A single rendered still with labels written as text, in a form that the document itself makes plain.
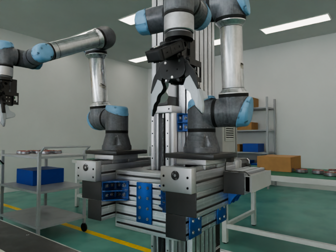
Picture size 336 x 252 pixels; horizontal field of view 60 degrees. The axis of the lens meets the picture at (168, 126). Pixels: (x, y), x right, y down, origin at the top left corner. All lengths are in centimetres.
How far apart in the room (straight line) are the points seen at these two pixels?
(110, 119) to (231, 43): 69
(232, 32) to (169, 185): 62
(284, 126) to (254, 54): 192
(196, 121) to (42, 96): 612
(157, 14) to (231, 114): 47
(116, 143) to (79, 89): 622
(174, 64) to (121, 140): 82
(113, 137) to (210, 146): 52
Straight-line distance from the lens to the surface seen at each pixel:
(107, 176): 140
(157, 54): 64
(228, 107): 113
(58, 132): 726
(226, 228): 325
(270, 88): 736
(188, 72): 68
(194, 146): 116
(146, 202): 132
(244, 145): 690
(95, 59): 163
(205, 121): 117
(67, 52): 140
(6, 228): 126
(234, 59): 116
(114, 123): 147
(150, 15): 89
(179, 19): 73
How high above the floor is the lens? 110
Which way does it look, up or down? 2 degrees up
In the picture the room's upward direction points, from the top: straight up
